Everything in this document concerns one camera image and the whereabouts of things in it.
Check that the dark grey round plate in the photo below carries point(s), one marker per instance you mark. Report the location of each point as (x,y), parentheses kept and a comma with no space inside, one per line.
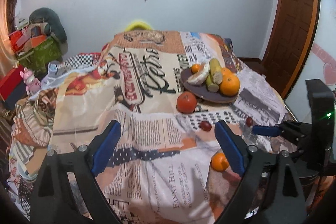
(202,94)

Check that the light blue cloth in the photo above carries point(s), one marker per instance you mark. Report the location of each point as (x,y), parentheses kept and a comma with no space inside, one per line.
(57,71)

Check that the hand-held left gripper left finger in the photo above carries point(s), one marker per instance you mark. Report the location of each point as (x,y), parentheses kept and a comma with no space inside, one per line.
(106,146)

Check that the large orange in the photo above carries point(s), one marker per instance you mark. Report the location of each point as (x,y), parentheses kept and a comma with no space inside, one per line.
(229,85)
(225,71)

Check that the red flat box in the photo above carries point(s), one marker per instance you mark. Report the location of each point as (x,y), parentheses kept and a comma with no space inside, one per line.
(11,82)

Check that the orange box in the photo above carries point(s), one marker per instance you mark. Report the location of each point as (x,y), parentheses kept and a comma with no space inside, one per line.
(36,40)

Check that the peeled pomelo piece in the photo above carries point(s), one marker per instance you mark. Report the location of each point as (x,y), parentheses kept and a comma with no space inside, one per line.
(198,78)

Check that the printed newspaper pattern blanket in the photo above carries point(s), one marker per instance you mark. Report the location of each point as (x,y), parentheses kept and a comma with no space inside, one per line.
(157,134)

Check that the yellow curved object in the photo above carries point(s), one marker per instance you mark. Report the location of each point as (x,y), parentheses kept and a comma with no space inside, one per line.
(139,25)

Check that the green patterned bag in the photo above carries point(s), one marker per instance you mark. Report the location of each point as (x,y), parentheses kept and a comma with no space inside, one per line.
(43,56)

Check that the corn cob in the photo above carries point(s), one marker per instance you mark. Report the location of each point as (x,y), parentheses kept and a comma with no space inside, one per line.
(216,69)
(211,85)

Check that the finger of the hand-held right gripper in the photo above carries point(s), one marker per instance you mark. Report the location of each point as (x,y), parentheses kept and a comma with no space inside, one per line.
(265,130)

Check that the red tomato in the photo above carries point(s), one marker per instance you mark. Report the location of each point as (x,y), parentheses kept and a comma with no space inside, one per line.
(186,102)

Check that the black white checkered cloth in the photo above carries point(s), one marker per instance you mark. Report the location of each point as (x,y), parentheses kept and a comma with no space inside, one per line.
(81,60)

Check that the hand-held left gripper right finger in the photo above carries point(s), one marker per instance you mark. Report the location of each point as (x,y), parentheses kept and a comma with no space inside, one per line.
(229,146)

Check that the small tangerine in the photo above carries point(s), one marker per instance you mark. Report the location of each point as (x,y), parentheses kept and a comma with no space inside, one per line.
(220,161)
(195,68)

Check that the brown wooden door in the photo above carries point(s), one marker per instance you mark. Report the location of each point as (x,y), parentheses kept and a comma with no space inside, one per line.
(291,29)

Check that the striped patterned bedding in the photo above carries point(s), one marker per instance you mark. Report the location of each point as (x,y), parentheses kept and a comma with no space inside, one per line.
(29,124)

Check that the red gift boxes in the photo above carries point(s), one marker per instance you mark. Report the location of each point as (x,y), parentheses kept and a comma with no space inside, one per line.
(17,39)

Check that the brown and orange curtain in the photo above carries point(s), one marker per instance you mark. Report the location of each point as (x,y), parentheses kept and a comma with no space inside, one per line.
(9,24)

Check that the pink bunny toy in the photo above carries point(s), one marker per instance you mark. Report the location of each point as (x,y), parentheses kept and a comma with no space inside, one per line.
(32,82)

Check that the dark red grape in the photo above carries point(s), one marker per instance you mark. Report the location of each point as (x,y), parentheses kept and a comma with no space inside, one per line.
(248,121)
(205,125)

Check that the grey plush pillow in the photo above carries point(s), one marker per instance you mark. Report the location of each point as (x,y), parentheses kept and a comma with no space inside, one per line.
(56,22)

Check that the blue chair back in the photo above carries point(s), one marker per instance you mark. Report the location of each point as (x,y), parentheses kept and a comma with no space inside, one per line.
(229,43)

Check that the white wardrobe door with hearts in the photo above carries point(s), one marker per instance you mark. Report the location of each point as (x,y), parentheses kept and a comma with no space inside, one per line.
(323,50)

